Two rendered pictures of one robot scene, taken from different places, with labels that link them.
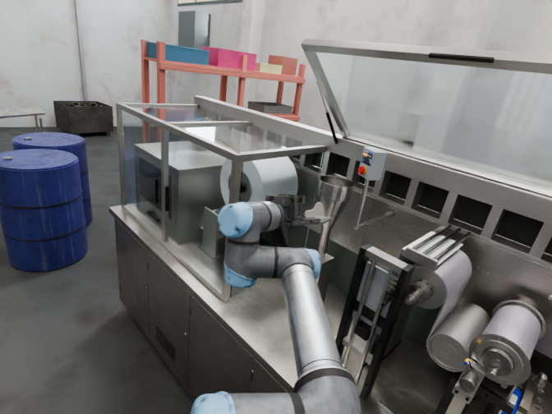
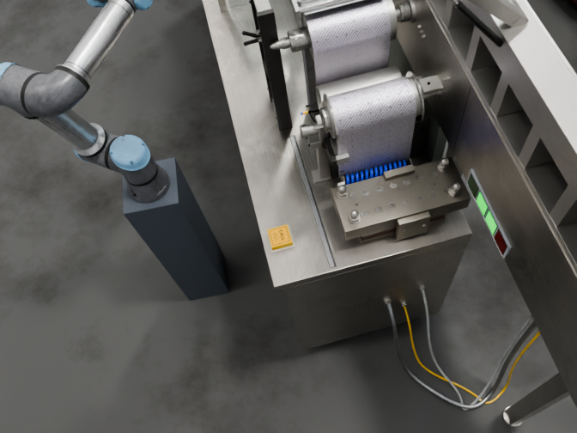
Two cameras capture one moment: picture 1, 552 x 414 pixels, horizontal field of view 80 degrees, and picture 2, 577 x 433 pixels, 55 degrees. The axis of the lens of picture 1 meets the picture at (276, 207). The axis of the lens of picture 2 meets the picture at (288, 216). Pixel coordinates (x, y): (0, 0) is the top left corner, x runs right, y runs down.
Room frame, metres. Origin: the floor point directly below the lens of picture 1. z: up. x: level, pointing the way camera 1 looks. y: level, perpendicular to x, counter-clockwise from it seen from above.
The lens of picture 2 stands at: (-0.11, -1.26, 2.55)
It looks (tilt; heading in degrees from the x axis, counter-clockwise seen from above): 61 degrees down; 44
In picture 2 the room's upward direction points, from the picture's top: 12 degrees counter-clockwise
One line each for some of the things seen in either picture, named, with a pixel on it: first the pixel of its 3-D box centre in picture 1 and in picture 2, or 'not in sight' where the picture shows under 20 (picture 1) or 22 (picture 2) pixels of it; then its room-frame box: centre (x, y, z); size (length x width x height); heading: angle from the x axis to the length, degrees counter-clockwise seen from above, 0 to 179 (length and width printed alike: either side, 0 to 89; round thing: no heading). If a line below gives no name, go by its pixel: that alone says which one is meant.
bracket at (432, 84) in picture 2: not in sight; (430, 84); (0.95, -0.89, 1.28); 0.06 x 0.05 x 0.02; 137
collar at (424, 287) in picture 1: (419, 291); (299, 39); (0.89, -0.49, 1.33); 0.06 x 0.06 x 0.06; 47
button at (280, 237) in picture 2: not in sight; (280, 237); (0.45, -0.65, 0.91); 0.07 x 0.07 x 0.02; 47
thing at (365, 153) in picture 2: (512, 384); (374, 151); (0.78, -0.81, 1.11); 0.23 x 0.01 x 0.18; 137
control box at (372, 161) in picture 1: (370, 163); not in sight; (1.13, -0.30, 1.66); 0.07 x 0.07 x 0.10; 22
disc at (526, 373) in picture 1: (498, 359); (330, 118); (0.73, -0.69, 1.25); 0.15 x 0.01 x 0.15; 47
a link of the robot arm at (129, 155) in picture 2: not in sight; (131, 158); (0.39, -0.11, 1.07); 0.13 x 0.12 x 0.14; 99
